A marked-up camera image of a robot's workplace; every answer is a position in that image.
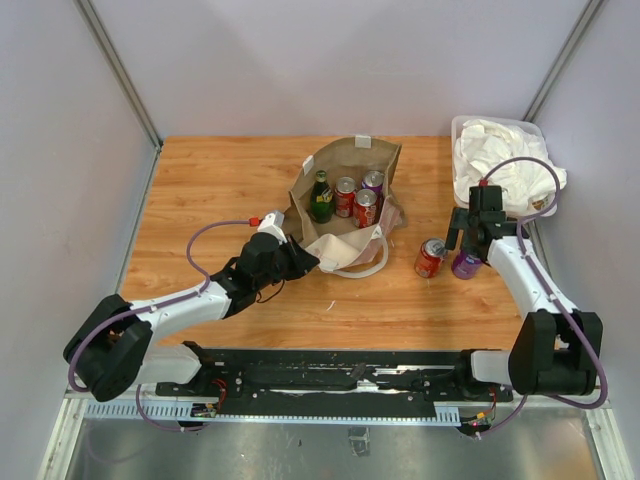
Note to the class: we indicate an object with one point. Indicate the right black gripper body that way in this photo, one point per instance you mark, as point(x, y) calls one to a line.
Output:
point(466, 239)

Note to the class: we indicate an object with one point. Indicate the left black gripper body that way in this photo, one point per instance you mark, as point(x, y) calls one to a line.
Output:
point(273, 276)

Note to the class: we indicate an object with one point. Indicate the red cola can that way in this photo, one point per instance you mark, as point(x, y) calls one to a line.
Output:
point(365, 208)
point(430, 258)
point(344, 194)

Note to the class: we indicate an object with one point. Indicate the purple fanta can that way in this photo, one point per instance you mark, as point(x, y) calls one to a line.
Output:
point(466, 264)
point(373, 180)

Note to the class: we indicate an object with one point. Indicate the burlap canvas tote bag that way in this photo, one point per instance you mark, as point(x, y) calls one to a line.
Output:
point(342, 247)

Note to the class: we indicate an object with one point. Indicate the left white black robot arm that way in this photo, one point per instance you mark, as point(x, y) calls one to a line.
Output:
point(111, 350)

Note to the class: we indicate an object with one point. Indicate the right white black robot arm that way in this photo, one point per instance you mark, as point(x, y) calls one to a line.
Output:
point(555, 351)

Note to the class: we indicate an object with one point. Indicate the crumpled white cloth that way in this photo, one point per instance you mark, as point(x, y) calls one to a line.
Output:
point(505, 150)

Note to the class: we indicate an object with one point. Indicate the green glass bottle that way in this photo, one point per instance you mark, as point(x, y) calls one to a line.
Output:
point(322, 205)

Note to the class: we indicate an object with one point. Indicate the white plastic basket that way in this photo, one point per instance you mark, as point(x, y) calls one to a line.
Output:
point(457, 170)

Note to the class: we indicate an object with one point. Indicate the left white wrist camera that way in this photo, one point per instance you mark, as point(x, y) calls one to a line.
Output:
point(272, 224)

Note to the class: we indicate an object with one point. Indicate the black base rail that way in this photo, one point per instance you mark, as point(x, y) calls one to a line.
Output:
point(335, 384)

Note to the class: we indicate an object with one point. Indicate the aluminium frame rails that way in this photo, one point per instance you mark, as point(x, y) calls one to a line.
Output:
point(186, 414)

